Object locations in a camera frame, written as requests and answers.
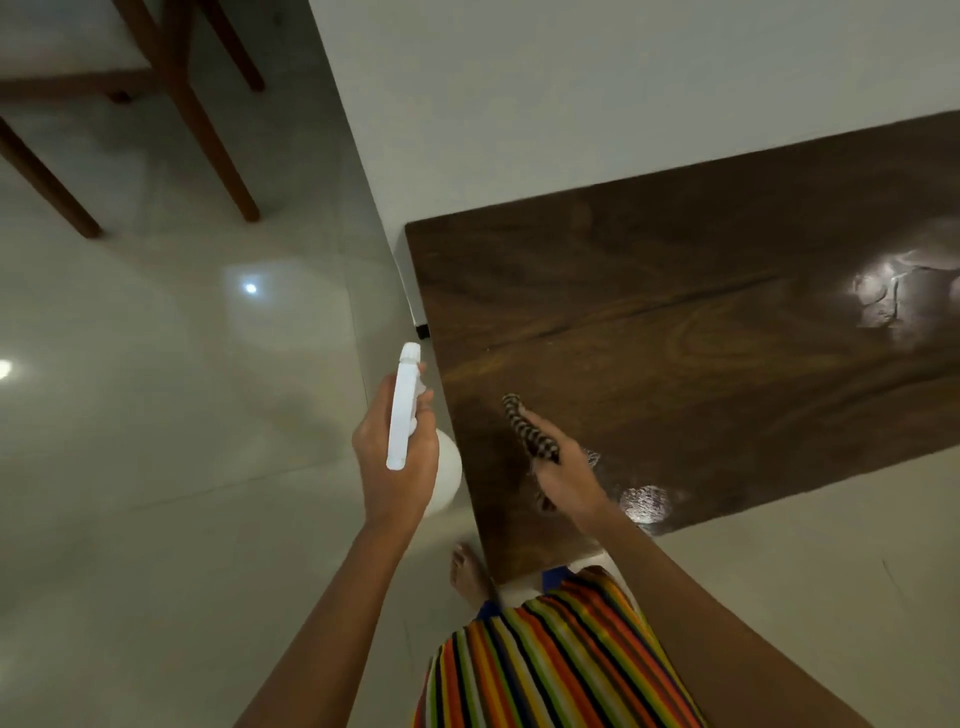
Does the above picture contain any person's right forearm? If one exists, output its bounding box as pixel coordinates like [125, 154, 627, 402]
[579, 507, 877, 728]

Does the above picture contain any person's left forearm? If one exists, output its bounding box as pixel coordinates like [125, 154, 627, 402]
[234, 516, 423, 728]

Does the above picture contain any black white checkered cloth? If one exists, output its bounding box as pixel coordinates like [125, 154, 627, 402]
[500, 393, 603, 515]

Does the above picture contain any white spray bottle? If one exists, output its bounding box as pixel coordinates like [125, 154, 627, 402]
[384, 342, 465, 519]

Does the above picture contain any person's bare foot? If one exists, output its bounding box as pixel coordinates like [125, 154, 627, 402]
[449, 543, 497, 608]

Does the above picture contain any multicoloured striped garment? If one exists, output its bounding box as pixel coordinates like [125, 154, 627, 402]
[410, 566, 708, 728]

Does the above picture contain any person's left hand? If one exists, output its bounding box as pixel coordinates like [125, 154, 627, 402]
[351, 363, 441, 535]

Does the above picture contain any wooden chair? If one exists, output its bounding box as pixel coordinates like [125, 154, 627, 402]
[0, 0, 267, 240]

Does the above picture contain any blue trouser leg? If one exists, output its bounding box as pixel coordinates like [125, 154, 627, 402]
[476, 567, 580, 622]

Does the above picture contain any person's right hand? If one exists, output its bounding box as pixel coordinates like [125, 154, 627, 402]
[517, 405, 611, 536]

